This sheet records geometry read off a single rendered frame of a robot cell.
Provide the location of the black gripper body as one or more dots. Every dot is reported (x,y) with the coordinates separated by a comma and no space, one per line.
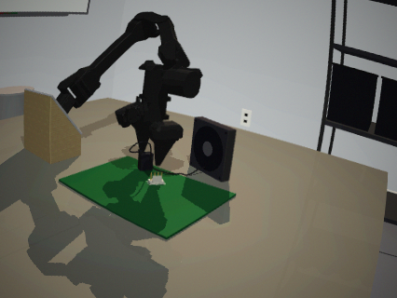
(157,106)

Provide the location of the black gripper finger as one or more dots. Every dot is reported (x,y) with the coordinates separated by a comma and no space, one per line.
(142,133)
(162,147)

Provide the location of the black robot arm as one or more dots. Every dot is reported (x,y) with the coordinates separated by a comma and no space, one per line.
(172,76)

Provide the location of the green circuit board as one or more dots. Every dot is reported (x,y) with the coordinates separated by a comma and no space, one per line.
(160,203)

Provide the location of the black computer fan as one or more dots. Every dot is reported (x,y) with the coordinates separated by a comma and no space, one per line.
(212,147)

